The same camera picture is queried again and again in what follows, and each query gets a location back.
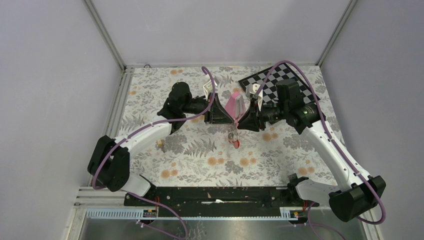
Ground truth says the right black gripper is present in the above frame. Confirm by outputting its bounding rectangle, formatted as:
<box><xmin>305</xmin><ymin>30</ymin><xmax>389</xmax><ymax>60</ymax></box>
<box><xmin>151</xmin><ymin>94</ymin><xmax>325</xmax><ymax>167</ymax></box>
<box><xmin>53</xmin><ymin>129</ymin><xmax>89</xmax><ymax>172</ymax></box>
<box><xmin>237</xmin><ymin>98</ymin><xmax>288</xmax><ymax>133</ymax></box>

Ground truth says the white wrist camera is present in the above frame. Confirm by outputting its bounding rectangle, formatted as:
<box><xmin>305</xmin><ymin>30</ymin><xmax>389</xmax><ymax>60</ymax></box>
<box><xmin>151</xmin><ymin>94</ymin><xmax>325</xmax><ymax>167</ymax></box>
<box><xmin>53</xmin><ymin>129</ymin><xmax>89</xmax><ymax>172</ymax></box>
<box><xmin>245</xmin><ymin>83</ymin><xmax>263</xmax><ymax>110</ymax></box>
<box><xmin>202</xmin><ymin>75</ymin><xmax>219</xmax><ymax>99</ymax></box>

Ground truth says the black white checkerboard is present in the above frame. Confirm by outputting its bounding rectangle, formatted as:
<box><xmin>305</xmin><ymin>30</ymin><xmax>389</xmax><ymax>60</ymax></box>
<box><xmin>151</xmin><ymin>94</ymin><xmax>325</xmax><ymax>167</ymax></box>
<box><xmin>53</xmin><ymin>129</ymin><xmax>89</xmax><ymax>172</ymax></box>
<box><xmin>238</xmin><ymin>61</ymin><xmax>321</xmax><ymax>107</ymax></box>

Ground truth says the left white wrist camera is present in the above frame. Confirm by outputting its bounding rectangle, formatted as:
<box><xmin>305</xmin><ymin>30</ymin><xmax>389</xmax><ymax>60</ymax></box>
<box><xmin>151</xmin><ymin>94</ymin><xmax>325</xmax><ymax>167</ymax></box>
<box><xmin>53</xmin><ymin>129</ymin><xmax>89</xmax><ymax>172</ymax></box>
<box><xmin>202</xmin><ymin>75</ymin><xmax>219</xmax><ymax>99</ymax></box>

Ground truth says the floral table mat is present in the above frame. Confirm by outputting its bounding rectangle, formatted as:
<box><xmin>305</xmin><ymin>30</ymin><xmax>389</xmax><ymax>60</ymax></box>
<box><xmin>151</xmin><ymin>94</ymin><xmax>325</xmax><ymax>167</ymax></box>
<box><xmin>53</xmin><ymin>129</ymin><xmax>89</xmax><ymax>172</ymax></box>
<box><xmin>119</xmin><ymin>67</ymin><xmax>336</xmax><ymax>187</ymax></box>

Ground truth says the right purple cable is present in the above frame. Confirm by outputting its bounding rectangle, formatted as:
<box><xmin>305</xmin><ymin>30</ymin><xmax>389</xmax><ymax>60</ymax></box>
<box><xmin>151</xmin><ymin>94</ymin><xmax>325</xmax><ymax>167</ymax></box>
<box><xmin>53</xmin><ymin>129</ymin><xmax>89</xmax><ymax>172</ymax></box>
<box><xmin>252</xmin><ymin>60</ymin><xmax>387</xmax><ymax>226</ymax></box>

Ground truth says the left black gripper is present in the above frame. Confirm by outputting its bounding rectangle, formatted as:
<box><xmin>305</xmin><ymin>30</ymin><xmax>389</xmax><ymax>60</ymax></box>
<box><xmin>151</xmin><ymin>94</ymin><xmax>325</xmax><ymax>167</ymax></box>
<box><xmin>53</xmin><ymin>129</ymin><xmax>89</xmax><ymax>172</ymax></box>
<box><xmin>181</xmin><ymin>92</ymin><xmax>234</xmax><ymax>125</ymax></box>

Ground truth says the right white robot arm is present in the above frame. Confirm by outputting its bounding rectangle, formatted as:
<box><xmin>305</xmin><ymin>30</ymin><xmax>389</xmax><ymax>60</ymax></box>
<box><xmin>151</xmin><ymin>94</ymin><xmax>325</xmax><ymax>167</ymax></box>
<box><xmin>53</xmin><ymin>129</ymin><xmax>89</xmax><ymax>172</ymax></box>
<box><xmin>237</xmin><ymin>79</ymin><xmax>387</xmax><ymax>222</ymax></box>

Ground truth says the red tag key bunch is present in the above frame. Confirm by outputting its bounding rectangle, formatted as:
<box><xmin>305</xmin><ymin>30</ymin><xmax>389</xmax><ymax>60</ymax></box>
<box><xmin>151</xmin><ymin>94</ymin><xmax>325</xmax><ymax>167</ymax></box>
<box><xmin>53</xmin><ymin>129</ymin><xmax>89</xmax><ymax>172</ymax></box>
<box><xmin>227</xmin><ymin>124</ymin><xmax>240</xmax><ymax>149</ymax></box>

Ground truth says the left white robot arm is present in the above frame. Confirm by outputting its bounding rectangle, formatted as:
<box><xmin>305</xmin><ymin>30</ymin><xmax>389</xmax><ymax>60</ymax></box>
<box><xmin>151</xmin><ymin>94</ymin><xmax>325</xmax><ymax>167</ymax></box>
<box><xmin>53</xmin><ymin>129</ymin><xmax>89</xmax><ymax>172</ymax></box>
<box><xmin>87</xmin><ymin>82</ymin><xmax>234</xmax><ymax>206</ymax></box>

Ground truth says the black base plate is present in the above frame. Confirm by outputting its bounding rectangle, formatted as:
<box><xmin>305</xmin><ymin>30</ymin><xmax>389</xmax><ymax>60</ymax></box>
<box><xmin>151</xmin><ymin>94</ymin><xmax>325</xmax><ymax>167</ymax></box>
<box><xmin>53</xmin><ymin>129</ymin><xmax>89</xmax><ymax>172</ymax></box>
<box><xmin>123</xmin><ymin>186</ymin><xmax>311</xmax><ymax>218</ymax></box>

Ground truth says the pink transparent box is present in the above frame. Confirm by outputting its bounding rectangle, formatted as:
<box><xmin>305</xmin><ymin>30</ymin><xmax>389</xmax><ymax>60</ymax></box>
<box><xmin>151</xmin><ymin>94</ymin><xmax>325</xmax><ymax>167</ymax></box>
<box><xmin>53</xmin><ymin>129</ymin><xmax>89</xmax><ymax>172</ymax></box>
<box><xmin>224</xmin><ymin>92</ymin><xmax>246</xmax><ymax>122</ymax></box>

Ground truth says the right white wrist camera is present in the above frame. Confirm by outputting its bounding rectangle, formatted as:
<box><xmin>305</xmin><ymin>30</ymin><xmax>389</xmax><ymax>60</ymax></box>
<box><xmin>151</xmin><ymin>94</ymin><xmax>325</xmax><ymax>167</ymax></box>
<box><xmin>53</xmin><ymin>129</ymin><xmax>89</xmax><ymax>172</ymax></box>
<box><xmin>245</xmin><ymin>83</ymin><xmax>263</xmax><ymax>110</ymax></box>

